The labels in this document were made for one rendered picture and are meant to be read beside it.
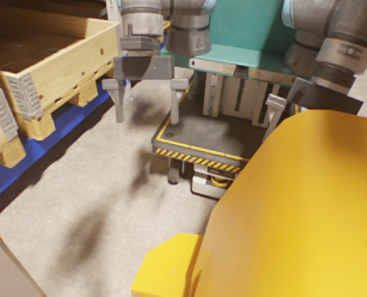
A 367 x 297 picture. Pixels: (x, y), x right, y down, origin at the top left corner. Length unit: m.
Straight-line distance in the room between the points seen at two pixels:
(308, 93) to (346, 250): 0.34
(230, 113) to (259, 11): 0.55
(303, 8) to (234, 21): 0.49
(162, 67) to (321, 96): 0.33
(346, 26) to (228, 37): 0.69
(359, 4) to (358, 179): 0.31
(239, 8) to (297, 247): 0.97
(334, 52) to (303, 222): 0.34
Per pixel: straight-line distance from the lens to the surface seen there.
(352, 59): 0.57
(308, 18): 0.72
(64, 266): 1.32
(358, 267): 0.32
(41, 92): 1.37
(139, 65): 0.62
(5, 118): 1.26
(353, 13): 0.58
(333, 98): 0.58
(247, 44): 1.19
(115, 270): 1.26
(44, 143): 1.56
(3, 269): 0.37
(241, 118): 1.45
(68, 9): 2.34
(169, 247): 0.89
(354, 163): 0.42
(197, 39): 1.07
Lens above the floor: 1.13
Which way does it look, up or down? 40 degrees down
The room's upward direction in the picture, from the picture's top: 3 degrees clockwise
